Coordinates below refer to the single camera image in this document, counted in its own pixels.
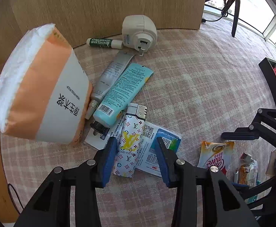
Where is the patterned white lighter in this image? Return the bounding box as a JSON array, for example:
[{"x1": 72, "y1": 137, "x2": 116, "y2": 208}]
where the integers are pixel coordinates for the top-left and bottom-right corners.
[{"x1": 113, "y1": 103, "x2": 147, "y2": 178}]

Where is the yellow snack wrapper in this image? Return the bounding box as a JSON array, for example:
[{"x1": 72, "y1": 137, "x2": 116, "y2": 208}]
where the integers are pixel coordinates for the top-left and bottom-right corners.
[{"x1": 233, "y1": 152, "x2": 258, "y2": 187}]

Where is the light blue cream tube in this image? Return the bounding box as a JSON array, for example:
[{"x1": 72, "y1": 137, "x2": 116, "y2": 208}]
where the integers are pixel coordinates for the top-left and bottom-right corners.
[{"x1": 90, "y1": 63, "x2": 153, "y2": 134}]

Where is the coffee mate sachet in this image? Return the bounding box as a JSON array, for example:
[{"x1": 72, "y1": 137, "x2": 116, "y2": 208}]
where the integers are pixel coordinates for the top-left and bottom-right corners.
[{"x1": 197, "y1": 141, "x2": 234, "y2": 175}]

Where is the black storage tray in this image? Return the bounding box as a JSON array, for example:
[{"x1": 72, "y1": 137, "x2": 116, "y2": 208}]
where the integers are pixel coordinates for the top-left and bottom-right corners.
[{"x1": 258, "y1": 58, "x2": 276, "y2": 106}]

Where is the orange white tissue pack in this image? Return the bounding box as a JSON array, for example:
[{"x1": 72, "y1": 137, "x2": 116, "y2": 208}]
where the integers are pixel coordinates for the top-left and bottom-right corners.
[{"x1": 0, "y1": 24, "x2": 92, "y2": 145}]

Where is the silver cream tube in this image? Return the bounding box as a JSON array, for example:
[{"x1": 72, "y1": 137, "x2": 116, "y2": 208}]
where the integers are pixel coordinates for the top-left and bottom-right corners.
[{"x1": 85, "y1": 51, "x2": 135, "y2": 120}]

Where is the green white lip balm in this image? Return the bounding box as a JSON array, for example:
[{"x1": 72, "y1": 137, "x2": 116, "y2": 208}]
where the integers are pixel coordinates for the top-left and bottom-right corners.
[{"x1": 86, "y1": 38, "x2": 123, "y2": 49}]

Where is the white round device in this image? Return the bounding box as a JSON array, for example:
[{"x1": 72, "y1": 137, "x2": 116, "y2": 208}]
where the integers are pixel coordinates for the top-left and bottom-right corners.
[{"x1": 122, "y1": 15, "x2": 157, "y2": 56}]

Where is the wooden cabinet panel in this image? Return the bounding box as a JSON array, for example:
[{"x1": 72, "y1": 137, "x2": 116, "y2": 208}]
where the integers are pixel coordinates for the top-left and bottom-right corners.
[{"x1": 0, "y1": 0, "x2": 205, "y2": 73}]

